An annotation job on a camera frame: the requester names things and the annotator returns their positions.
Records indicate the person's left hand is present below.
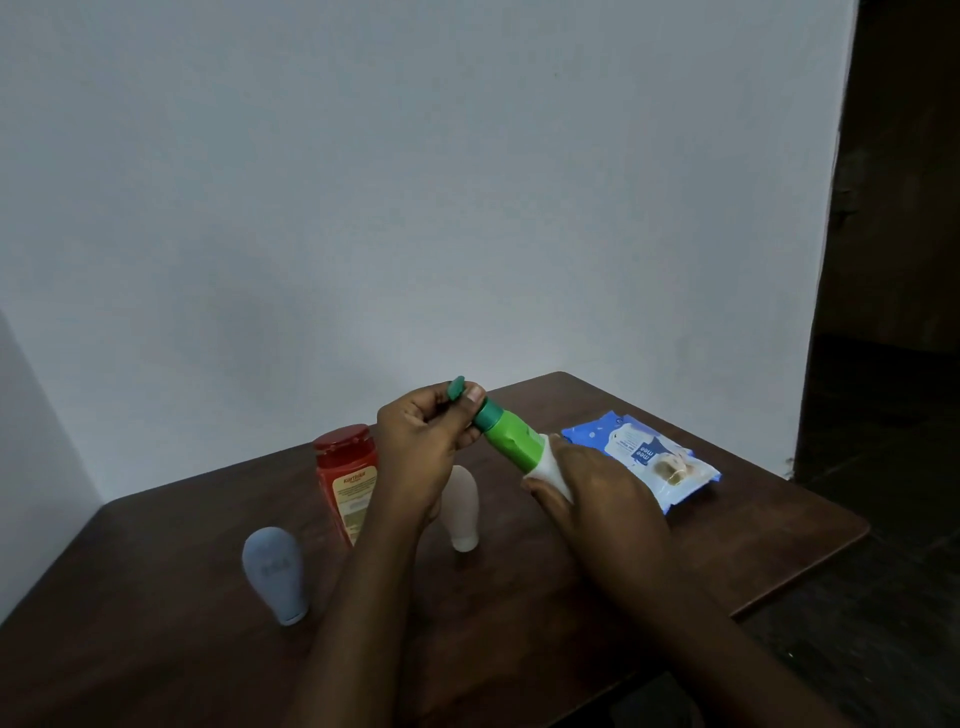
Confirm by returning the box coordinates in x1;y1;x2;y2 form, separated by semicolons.
374;381;488;531

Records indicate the person's right hand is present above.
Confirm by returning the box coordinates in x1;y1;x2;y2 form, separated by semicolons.
521;435;674;603

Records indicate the green and white bottle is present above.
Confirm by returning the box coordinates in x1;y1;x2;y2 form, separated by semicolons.
447;375;576;504

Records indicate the person's right forearm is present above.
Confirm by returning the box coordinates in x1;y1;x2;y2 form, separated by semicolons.
600;566;858;728

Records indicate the person's left forearm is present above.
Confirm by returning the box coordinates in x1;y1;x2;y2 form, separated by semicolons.
283;507;438;728

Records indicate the white silicone squeeze bottle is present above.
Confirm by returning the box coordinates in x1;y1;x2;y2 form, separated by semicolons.
438;464;482;555

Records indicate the blue wet wipes packet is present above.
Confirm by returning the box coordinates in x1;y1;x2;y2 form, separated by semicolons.
560;409;723;516

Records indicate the red bottle with yellow label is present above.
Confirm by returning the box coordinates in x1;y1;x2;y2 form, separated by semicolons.
312;423;381;548

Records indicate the blue silicone squeeze bottle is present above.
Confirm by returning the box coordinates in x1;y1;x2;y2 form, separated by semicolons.
240;526;311;627

